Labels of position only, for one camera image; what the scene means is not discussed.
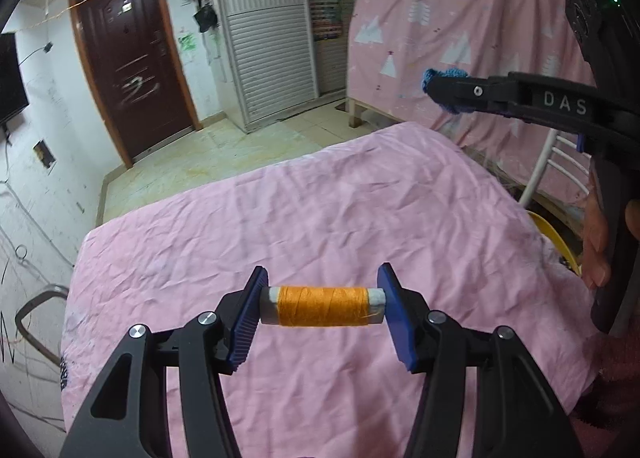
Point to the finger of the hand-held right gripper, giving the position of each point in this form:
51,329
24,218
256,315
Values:
475,90

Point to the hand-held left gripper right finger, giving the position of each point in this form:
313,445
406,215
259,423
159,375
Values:
395,318

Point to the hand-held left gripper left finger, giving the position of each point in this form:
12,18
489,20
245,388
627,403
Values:
245,323

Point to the blue knitted cloth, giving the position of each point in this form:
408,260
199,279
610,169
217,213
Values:
429,81

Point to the orange thread spool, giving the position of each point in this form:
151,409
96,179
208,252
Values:
320,305

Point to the yellow plastic bin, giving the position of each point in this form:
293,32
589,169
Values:
555,238

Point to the person's right forearm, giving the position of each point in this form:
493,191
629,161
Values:
615,388

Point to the person's right hand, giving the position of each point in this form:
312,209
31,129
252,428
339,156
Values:
597,238

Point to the pink printed bed curtain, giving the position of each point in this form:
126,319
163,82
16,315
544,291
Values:
450,12

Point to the white metal chair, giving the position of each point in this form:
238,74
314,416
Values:
537,172

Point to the pink sheet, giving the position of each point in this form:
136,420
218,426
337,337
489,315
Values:
325,198

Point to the colourful chart poster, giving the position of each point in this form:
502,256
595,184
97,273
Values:
325,7

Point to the white shutter cabinet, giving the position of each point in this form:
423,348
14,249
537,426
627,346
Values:
270,37

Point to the black hanging bag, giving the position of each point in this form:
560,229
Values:
205,20

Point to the dark brown door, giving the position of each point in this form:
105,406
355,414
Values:
130,62

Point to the grey metal chair frame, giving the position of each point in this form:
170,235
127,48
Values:
25,320

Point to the wall socket box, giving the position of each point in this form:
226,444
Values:
43,153

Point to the green wall sticker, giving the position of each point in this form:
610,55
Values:
187,43

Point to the black wall television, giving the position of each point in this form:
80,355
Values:
10,82

